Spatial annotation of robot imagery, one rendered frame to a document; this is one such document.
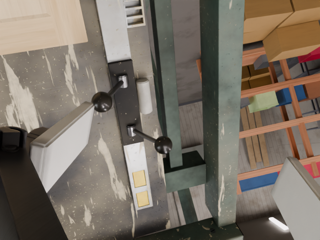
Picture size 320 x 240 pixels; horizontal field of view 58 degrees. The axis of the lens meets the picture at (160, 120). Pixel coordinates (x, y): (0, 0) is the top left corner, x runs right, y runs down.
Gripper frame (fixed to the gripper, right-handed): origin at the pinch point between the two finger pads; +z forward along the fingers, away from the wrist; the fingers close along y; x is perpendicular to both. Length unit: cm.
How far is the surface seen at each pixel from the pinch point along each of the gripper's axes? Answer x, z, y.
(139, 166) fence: -28, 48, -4
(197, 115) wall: -270, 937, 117
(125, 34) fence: 2.8, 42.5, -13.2
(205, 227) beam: -49, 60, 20
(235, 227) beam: -46, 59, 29
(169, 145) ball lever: -15.5, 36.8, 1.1
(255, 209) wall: -493, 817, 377
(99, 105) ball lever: -8.9, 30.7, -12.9
